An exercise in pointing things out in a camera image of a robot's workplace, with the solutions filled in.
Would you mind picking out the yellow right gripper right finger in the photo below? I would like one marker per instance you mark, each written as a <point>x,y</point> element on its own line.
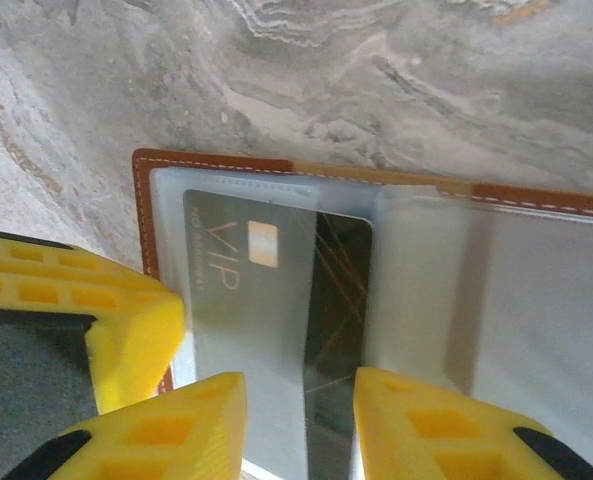
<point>426,440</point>

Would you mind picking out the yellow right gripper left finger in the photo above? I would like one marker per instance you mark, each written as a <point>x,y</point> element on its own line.
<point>176,435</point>

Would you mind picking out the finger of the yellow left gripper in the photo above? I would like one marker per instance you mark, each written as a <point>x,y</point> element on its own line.
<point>41,257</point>
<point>141,340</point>

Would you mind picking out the brown leather card holder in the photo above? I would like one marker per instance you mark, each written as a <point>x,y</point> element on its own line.
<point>526,300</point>

